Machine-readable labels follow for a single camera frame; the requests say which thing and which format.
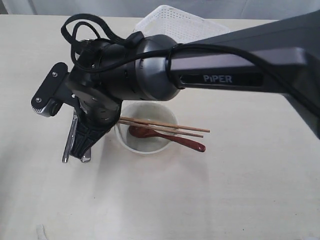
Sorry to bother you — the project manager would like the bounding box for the pale green ceramic bowl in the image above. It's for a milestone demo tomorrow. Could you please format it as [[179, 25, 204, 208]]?
[[114, 101, 178, 155]]

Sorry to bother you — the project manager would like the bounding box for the white curtain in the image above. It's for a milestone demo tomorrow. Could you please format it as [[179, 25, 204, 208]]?
[[0, 0, 320, 20]]

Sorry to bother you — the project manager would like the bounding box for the stainless steel cup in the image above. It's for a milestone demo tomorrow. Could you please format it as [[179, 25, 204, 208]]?
[[80, 39, 100, 46]]

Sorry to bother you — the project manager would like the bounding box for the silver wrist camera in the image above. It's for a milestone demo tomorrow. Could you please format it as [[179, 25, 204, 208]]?
[[30, 62, 77, 118]]

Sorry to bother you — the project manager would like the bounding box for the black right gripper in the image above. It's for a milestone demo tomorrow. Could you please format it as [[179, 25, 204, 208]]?
[[66, 67, 123, 159]]

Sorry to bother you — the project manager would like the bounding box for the silver metal fork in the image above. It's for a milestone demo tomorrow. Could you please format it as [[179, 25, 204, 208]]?
[[81, 148, 92, 163]]

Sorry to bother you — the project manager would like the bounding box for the silver metal knife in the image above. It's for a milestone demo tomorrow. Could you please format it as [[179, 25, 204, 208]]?
[[62, 110, 78, 163]]

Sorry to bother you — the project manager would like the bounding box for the wooden chopstick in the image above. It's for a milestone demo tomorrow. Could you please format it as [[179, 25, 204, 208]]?
[[117, 120, 204, 138], [120, 116, 211, 133]]

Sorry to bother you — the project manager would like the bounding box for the white plastic perforated basket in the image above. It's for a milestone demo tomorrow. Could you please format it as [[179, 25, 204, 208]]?
[[133, 5, 230, 44]]

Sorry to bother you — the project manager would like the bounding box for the dark red wooden spoon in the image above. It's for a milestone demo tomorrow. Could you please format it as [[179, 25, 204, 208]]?
[[128, 125, 206, 153]]

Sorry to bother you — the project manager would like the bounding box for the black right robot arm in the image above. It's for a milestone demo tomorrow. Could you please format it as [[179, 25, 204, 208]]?
[[61, 11, 320, 159]]

